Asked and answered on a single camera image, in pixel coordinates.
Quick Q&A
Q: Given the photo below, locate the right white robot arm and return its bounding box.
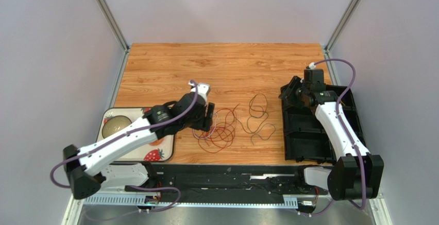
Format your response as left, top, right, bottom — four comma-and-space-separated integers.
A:
279, 69, 384, 200

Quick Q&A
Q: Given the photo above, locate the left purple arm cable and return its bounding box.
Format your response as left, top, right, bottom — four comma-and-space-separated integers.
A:
50, 79, 199, 213

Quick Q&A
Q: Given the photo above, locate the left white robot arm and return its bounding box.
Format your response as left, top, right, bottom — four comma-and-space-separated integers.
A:
62, 92, 215, 200

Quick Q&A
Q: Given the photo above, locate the black compartment organizer bin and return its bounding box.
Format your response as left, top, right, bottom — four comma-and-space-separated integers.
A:
281, 85, 366, 165

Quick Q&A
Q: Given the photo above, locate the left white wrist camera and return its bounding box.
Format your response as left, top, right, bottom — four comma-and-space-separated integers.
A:
188, 80, 211, 102

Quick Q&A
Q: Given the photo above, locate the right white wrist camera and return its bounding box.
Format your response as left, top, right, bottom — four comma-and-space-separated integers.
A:
307, 62, 317, 70

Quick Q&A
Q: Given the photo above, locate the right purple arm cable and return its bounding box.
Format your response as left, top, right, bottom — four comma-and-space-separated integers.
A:
297, 58, 368, 217

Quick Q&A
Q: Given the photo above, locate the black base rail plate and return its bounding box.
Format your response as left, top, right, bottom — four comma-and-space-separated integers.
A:
140, 163, 328, 204

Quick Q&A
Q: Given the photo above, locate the dark brown wire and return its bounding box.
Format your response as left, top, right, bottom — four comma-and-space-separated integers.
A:
233, 93, 277, 146

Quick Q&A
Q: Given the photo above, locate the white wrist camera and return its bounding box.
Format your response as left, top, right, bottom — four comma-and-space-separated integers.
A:
188, 80, 211, 102
307, 62, 317, 70

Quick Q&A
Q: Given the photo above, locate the red wire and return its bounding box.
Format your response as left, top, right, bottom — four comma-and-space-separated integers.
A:
197, 107, 239, 154

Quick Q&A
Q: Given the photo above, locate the strawberry print white tray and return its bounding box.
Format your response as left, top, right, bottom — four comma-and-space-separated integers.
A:
97, 107, 175, 162

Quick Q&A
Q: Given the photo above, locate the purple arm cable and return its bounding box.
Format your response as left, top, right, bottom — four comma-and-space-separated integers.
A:
297, 58, 368, 217
50, 79, 199, 213

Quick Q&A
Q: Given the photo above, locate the cream enamel bowl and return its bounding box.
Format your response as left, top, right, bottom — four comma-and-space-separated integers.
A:
101, 115, 132, 139

